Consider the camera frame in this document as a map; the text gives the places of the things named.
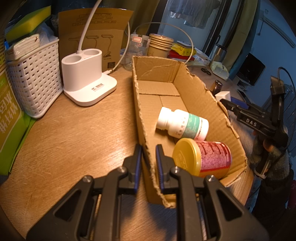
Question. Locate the cardboard box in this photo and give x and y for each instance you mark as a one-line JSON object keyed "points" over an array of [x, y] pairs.
{"points": [[160, 82]]}

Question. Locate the red can yellow lid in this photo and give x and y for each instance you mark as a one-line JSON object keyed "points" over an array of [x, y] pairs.
{"points": [[202, 158]]}

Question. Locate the black scissors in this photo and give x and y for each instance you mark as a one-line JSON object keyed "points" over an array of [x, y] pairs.
{"points": [[205, 70]]}

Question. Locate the green printed box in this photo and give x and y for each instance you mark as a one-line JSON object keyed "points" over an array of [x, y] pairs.
{"points": [[15, 125]]}

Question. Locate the clear plastic jar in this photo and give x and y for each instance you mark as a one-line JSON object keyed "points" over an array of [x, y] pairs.
{"points": [[138, 46]]}

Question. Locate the white woven plastic basket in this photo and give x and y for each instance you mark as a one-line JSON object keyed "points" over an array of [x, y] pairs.
{"points": [[36, 79]]}

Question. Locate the black monitor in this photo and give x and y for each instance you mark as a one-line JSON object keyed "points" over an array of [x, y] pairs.
{"points": [[251, 69]]}

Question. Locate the red book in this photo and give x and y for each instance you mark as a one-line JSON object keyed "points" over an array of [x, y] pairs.
{"points": [[174, 55]]}

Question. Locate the small white box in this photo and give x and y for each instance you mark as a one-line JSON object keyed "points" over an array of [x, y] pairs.
{"points": [[223, 95]]}

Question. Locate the brown glass bottle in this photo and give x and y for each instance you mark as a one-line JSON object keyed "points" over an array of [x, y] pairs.
{"points": [[216, 87]]}

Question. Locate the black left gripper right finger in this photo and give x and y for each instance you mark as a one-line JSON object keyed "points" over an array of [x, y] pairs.
{"points": [[205, 206]]}

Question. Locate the stack of paper cups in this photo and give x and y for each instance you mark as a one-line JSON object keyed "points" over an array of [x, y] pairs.
{"points": [[159, 45]]}

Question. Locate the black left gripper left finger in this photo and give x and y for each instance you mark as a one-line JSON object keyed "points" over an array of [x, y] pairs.
{"points": [[90, 210]]}

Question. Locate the steel thermos cup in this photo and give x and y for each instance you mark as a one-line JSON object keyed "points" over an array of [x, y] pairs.
{"points": [[218, 52]]}

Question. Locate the yellow packet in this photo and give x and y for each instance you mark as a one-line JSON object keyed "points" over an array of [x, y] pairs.
{"points": [[183, 48]]}

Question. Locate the brown lamp packaging box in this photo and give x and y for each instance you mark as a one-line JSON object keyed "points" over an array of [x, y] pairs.
{"points": [[105, 32]]}

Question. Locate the white desk lamp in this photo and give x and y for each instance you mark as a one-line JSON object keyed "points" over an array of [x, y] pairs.
{"points": [[84, 82]]}

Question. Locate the white medicine bottle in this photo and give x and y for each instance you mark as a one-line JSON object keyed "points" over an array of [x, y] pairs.
{"points": [[181, 124]]}

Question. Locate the pale yellow tissue pack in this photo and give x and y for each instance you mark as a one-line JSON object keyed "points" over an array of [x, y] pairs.
{"points": [[219, 70]]}

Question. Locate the yellow green sponge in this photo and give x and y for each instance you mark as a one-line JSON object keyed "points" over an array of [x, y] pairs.
{"points": [[28, 24]]}

